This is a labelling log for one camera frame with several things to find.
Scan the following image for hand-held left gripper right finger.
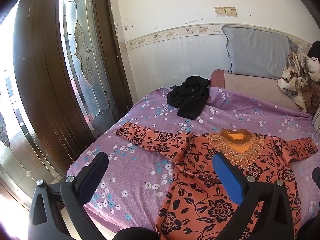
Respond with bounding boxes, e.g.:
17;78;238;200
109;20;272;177
212;152;300;240

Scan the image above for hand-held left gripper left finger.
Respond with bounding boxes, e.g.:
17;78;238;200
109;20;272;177
27;151;109;240

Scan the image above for orange black floral dress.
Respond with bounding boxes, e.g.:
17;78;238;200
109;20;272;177
115;121;318;240

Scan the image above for purple floral bedsheet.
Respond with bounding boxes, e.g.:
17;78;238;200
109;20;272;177
66;87;320;240

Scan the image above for black garment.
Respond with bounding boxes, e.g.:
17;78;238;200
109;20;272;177
167;75;212;120

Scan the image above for wooden door with leaded glass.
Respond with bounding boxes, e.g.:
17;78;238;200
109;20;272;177
0;0;68;208
12;0;133;178

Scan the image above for beige pink mattress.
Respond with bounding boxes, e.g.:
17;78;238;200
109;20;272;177
211;69;313;117

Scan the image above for striped cushion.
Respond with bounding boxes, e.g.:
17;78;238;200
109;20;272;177
312;105;320;134

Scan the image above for beige brown floral blanket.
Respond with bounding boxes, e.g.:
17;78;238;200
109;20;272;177
277;52;320;114

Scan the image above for grey pillow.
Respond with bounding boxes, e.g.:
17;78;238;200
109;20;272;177
222;25;299;80

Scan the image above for dark cloth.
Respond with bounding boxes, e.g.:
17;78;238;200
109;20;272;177
307;41;320;58

